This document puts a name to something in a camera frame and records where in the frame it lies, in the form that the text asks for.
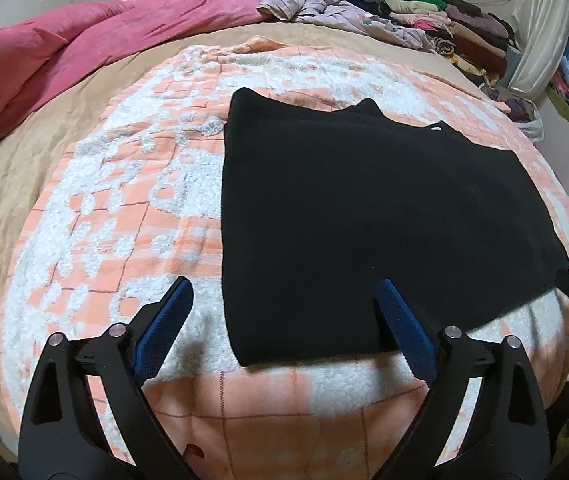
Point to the pink comforter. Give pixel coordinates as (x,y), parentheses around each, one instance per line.
(42,57)

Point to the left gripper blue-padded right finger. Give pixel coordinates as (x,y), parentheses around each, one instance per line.
(507,436)

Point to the stack of folded clothes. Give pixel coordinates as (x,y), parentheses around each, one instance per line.
(479,44)

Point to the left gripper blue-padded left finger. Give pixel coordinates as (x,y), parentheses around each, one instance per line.
(86,416)

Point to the white plastic bag of clothes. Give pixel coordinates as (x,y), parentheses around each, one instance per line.
(523,112)

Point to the peach white plaid blanket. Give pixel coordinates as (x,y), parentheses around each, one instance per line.
(134,202)

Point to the lilac crumpled garment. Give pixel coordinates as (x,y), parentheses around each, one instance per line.
(343,15)

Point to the black sweater with orange cuffs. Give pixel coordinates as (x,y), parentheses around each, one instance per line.
(319,208)

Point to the beige bed sheet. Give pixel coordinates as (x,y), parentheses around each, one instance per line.
(30,153)

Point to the cream curtain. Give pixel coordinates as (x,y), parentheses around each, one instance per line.
(542,32)

